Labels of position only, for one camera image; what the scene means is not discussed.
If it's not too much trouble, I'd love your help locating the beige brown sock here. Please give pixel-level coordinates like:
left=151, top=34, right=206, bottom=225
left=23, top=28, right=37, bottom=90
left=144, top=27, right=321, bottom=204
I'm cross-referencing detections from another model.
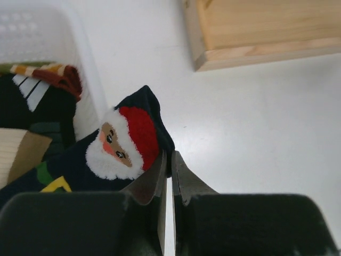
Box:
left=0, top=128, right=52, bottom=188

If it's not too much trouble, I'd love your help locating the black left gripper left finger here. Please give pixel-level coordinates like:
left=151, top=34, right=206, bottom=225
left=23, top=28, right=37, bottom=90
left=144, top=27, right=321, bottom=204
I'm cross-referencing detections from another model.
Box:
left=1, top=153, right=167, bottom=255

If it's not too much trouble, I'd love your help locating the wooden hanger stand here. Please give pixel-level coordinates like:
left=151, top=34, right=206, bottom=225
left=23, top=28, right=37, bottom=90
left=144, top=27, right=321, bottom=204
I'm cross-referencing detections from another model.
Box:
left=182, top=1, right=340, bottom=71

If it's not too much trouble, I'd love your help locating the pile of dark socks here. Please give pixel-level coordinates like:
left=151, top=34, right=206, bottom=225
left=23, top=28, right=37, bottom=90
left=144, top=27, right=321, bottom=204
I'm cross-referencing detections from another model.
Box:
left=1, top=62, right=82, bottom=159

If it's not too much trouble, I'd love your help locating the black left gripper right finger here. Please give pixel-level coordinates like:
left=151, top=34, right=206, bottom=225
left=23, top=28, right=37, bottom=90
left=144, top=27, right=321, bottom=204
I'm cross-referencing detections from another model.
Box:
left=172, top=151, right=338, bottom=255

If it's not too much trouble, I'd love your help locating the white perforated plastic basket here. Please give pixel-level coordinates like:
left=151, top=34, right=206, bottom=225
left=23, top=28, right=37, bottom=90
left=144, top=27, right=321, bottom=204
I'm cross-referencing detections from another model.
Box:
left=1, top=1, right=107, bottom=140

